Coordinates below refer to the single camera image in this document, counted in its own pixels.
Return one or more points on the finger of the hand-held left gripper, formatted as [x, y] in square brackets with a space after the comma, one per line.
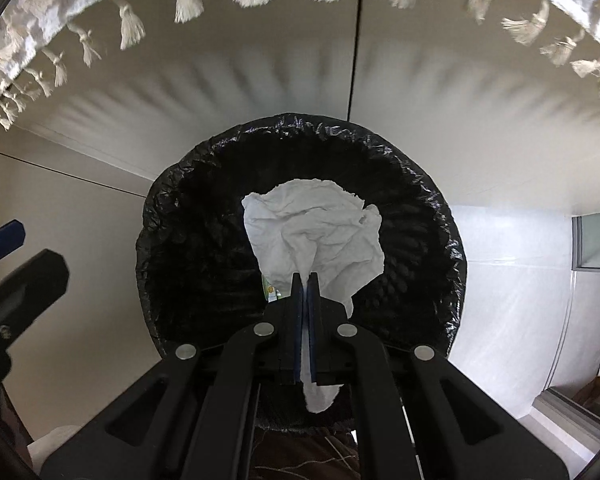
[2, 240]
[35, 280]

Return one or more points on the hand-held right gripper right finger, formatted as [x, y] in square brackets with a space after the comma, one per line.
[314, 335]

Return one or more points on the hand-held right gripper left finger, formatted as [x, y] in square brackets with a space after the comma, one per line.
[297, 335]

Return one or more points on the green cardboard box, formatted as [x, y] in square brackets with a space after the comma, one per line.
[271, 292]

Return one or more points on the white tissue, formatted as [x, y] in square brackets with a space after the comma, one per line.
[310, 230]

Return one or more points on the black bag-lined trash bin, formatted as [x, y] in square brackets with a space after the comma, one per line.
[190, 240]

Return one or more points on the dark patterned cloth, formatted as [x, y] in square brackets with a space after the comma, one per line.
[305, 460]

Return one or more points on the white floral tablecloth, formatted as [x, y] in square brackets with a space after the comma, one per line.
[20, 60]

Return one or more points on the glass window panel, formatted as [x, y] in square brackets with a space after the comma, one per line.
[597, 240]

